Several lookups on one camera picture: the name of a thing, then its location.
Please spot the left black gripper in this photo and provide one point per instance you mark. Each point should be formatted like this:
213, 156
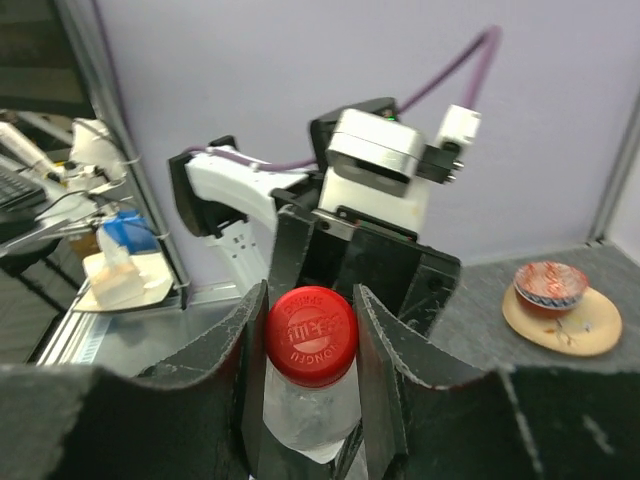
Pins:
414, 282

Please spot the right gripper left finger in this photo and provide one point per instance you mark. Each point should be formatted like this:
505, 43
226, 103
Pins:
187, 417

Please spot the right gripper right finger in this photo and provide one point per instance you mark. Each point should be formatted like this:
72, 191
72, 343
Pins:
428, 415

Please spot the red cap water bottle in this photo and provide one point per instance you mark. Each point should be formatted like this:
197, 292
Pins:
313, 422

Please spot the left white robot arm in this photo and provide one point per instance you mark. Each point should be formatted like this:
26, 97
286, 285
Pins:
232, 201

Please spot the tan wooden plate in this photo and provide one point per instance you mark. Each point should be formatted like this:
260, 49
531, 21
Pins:
593, 328

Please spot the red patterned bowl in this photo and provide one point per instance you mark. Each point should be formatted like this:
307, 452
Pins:
551, 285

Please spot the tissue box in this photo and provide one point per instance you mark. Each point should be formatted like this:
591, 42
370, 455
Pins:
129, 272

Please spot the black keyboard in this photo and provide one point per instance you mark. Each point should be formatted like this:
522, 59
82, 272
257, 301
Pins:
19, 192

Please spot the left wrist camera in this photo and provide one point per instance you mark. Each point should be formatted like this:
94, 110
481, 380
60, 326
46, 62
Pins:
381, 168

